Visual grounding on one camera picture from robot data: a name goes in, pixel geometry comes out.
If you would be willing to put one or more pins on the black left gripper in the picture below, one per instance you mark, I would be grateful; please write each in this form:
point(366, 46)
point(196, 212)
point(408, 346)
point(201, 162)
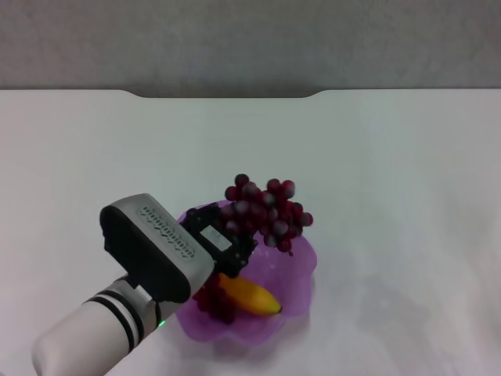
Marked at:
point(213, 239)

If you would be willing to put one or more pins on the dark red grape bunch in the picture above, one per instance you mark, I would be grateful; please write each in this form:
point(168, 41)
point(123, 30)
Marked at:
point(274, 219)

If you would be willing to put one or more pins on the yellow banana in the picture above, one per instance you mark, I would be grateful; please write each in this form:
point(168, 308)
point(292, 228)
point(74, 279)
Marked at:
point(254, 297)

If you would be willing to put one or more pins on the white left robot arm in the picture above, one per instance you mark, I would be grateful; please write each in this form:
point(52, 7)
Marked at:
point(86, 337)

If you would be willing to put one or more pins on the purple scalloped plastic bowl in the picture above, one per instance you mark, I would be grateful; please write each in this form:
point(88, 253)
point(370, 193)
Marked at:
point(289, 274)

